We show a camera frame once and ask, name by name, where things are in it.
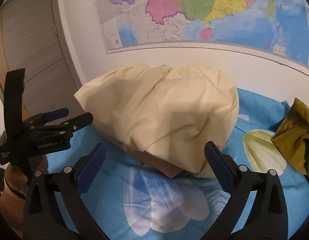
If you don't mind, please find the cream yellow jacket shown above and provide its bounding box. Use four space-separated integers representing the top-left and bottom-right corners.
75 65 239 178

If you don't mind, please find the pink sleeved left forearm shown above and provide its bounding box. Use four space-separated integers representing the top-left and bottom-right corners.
0 179 25 238

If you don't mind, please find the person's left hand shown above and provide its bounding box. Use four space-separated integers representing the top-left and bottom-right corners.
5 155 49 195

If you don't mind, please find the mustard yellow garment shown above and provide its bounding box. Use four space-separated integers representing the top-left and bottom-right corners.
272 98 309 177

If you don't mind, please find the blue cloud pattern quilt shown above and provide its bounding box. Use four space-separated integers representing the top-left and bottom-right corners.
48 89 309 239

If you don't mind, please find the grey wooden door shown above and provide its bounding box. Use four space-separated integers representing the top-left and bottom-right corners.
0 0 83 119

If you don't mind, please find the white bed headboard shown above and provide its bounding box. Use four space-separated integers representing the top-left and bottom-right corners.
81 43 309 108

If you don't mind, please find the large wall map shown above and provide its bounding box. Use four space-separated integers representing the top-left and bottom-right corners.
96 0 309 67

